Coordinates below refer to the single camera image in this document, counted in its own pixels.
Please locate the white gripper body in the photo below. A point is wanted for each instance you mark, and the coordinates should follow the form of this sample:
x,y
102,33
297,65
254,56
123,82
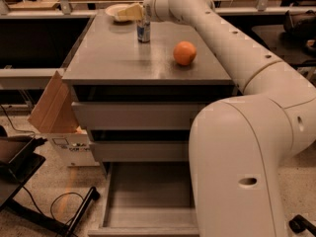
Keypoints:
x,y
147,10

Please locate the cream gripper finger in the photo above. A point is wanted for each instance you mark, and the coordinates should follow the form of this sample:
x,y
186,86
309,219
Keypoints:
x,y
132,12

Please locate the silver blue redbull can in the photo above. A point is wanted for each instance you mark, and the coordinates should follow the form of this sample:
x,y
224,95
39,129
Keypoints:
x,y
143,31

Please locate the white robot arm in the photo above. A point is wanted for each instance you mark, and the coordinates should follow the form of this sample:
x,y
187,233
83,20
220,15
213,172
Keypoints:
x,y
236,144

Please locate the grey drawer cabinet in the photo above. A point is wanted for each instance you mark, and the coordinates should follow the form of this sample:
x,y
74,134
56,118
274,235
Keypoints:
x,y
110,65

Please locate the grey top drawer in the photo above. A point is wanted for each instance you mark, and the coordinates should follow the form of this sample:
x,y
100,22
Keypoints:
x,y
124,116

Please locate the grey middle drawer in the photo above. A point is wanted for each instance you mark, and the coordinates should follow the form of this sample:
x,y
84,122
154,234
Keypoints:
x,y
143,151

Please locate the grey open bottom drawer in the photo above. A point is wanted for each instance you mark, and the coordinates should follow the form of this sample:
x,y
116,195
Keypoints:
x,y
150,199

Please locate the white ceramic bowl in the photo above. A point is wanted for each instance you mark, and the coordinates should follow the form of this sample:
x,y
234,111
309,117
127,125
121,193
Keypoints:
x,y
113,12

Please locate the orange fruit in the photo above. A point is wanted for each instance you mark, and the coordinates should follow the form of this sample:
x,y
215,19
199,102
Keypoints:
x,y
184,53

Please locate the brown white cardboard box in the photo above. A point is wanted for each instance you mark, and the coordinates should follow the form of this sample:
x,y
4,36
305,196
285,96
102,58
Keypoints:
x,y
53,117

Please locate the black stand with tray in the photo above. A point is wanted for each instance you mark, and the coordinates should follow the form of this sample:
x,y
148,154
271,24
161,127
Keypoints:
x,y
18,162

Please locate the black caster base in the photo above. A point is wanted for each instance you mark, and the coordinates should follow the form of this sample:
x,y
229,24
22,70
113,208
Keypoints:
x,y
298,224

